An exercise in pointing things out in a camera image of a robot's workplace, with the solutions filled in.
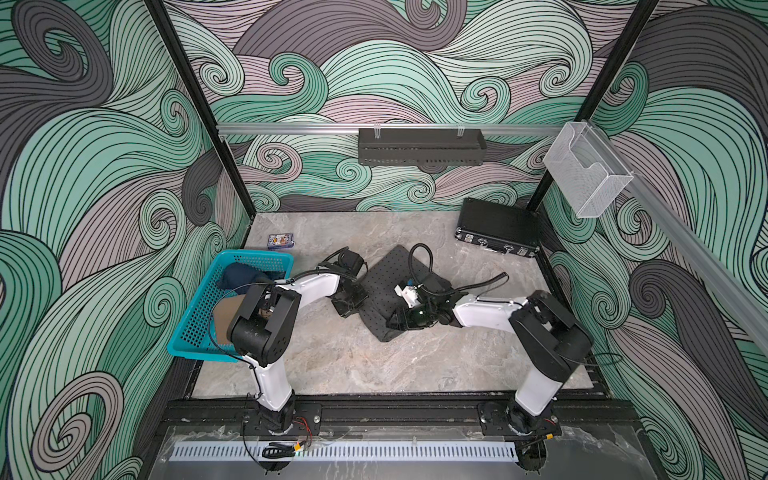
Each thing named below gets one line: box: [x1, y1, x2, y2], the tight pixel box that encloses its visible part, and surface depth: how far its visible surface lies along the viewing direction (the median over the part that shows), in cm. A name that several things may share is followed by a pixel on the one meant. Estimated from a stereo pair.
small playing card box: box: [267, 233, 295, 249], surface depth 112 cm
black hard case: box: [454, 198, 541, 258], surface depth 113 cm
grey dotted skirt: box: [358, 244, 429, 343], surface depth 96 cm
